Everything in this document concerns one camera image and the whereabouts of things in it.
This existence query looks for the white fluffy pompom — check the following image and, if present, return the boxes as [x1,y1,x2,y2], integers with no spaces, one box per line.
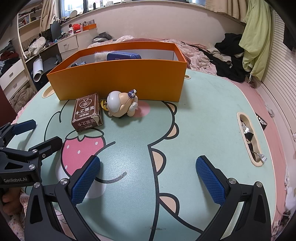
[94,51,110,62]

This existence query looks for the blue metal tin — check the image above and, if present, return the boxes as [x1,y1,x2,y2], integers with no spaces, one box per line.
[107,51,141,61]

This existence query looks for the black lace fabric bundle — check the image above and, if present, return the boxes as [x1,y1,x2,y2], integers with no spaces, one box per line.
[71,61,86,67]

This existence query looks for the red object on desk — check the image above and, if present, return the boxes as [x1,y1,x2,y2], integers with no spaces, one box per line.
[72,24,83,34]

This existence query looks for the person's hand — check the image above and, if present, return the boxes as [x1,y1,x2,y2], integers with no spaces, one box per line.
[3,187,23,215]

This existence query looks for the brown playing card box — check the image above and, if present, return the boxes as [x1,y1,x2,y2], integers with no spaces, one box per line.
[71,93,103,132]

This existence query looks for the rolled white paper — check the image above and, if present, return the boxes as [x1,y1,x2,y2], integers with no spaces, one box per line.
[33,57,44,82]

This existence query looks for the white chibi toy figure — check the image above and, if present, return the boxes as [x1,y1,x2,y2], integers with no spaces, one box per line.
[100,89,138,118]

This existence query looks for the black card on bed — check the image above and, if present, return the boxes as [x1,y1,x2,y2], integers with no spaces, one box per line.
[256,113,267,131]

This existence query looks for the white drawer cabinet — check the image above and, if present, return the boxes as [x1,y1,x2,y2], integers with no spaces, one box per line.
[58,28,97,60]

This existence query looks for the grey folded clothes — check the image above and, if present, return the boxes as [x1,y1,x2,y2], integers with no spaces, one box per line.
[92,32,113,44]

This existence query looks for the orange cardboard box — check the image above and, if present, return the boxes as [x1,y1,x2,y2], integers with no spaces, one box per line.
[47,42,187,102]

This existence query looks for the small orange storage box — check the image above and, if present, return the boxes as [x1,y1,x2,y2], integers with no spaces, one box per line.
[83,24,97,31]

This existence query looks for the pink quilted blanket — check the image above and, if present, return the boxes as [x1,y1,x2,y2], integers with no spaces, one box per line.
[88,35,217,75]

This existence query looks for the black clothes pile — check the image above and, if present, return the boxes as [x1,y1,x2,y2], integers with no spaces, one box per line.
[200,33,248,83]

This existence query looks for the green hanging cloth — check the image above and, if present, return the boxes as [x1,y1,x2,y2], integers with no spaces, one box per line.
[239,1,271,80]

